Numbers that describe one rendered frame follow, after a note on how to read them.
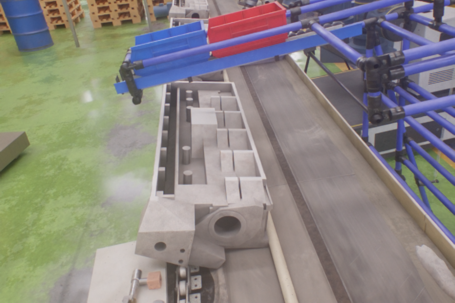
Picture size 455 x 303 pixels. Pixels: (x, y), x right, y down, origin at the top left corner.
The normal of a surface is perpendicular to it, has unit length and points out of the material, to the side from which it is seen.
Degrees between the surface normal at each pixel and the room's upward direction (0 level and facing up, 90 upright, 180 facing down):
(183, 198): 10
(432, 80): 90
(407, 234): 1
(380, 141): 90
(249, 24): 92
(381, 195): 2
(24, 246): 0
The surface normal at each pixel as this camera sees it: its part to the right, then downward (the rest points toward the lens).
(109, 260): -0.12, -0.88
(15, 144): 0.99, -0.05
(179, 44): 0.10, 0.47
